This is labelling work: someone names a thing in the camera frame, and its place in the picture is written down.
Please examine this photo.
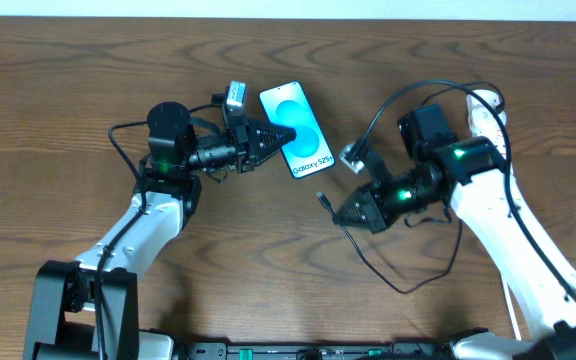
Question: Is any black charging cable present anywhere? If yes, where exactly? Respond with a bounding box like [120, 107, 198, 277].
[316, 81, 507, 295]

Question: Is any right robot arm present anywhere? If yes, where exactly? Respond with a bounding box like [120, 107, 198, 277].
[333, 98, 576, 359]

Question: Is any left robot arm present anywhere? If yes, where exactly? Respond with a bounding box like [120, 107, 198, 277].
[23, 102, 296, 359]

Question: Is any blue Galaxy smartphone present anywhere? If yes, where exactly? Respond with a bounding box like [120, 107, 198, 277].
[259, 81, 336, 179]

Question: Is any white power strip cord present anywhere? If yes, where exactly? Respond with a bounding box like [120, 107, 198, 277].
[500, 277, 523, 341]

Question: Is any white USB charger plug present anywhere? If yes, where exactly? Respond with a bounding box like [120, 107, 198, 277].
[466, 89, 501, 111]

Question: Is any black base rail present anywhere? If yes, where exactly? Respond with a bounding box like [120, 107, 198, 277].
[132, 329, 489, 360]

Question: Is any white power strip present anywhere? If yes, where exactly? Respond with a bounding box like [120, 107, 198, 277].
[467, 106, 507, 158]

